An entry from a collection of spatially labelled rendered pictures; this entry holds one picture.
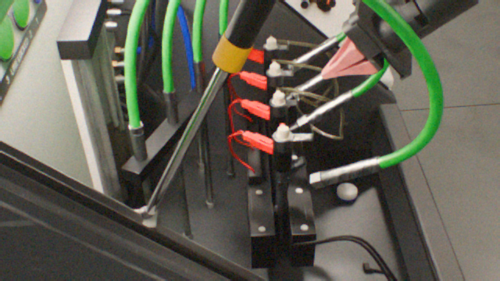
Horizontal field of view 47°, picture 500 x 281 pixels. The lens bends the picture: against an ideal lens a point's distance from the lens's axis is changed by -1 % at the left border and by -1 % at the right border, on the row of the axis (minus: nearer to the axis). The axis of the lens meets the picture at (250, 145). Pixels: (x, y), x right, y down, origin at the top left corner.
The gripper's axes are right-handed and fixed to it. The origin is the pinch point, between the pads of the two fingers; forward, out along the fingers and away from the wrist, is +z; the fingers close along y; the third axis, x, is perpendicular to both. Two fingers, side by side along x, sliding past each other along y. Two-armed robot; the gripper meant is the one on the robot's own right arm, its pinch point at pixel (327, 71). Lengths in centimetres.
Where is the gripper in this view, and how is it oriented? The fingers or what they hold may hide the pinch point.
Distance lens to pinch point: 75.8
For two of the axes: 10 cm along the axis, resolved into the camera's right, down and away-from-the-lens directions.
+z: -6.9, 4.3, 5.8
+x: -2.2, 6.4, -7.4
